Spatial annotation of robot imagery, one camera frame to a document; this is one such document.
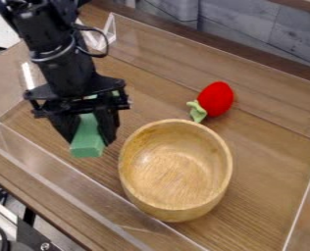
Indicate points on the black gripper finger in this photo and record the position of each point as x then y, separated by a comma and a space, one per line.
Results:
108, 124
66, 125

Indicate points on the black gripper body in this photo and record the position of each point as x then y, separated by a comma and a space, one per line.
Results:
76, 89

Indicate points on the green rectangular stick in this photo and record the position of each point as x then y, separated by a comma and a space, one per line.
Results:
86, 144

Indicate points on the brown wooden bowl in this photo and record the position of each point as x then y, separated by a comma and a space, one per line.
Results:
175, 168

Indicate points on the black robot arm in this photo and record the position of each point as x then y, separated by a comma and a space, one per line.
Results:
45, 22

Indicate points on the red toy strawberry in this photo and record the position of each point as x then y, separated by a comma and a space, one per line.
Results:
212, 102

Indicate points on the black device at corner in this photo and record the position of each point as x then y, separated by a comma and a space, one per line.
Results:
29, 240

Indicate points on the clear acrylic corner bracket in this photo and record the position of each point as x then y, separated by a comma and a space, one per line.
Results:
101, 37

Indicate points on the clear acrylic front wall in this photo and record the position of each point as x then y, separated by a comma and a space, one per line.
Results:
81, 207

